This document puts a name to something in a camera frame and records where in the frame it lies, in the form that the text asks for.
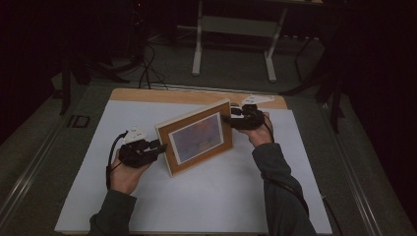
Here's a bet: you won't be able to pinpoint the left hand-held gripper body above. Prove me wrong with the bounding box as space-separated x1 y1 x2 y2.
117 125 159 169

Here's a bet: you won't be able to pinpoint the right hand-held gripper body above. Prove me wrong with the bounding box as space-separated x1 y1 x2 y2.
229 93 275 131

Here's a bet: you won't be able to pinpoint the wooden picture frame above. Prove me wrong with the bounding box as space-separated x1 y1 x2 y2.
154 97 234 178

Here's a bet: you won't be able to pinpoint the person's right hand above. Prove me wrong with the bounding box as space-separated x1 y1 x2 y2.
240 112 275 148

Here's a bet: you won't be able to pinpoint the person's left hand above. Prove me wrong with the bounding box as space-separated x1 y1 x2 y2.
109 153 153 197

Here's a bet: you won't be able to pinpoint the floor socket box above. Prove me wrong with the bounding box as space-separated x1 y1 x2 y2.
67 114 90 129

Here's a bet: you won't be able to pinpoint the white table sheet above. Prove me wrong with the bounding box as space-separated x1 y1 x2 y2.
53 99 333 235

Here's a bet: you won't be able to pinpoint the black metal stand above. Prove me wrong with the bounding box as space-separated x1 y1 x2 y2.
279 32 347 134

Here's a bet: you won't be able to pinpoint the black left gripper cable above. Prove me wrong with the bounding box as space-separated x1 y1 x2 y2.
104 131 130 191

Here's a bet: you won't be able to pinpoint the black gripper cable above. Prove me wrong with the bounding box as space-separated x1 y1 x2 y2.
262 112 344 236
104 131 130 191

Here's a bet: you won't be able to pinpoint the black floor cables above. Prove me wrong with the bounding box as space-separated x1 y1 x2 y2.
137 40 169 90

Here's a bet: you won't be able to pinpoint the white metal desk frame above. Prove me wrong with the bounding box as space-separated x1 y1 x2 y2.
191 0 290 84

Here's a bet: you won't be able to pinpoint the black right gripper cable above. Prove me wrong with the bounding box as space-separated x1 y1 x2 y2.
262 112 344 236

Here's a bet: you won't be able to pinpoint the metal floor rail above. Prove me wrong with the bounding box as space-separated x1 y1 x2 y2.
0 112 78 227
318 103 386 236

